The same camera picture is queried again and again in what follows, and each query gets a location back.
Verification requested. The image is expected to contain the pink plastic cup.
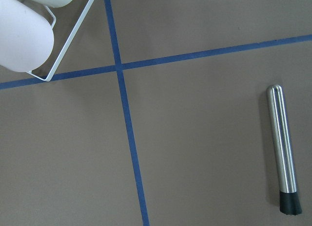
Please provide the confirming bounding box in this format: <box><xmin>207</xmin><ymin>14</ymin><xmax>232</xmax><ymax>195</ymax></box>
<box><xmin>0</xmin><ymin>0</ymin><xmax>54</xmax><ymax>72</ymax></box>

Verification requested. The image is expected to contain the steel muddler black tip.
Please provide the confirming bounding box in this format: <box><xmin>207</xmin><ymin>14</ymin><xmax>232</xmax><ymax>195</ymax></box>
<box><xmin>267</xmin><ymin>84</ymin><xmax>302</xmax><ymax>215</ymax></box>

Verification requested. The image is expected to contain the white wire cup rack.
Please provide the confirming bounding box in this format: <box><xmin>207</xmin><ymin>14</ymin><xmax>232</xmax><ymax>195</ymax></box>
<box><xmin>17</xmin><ymin>0</ymin><xmax>95</xmax><ymax>82</ymax></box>

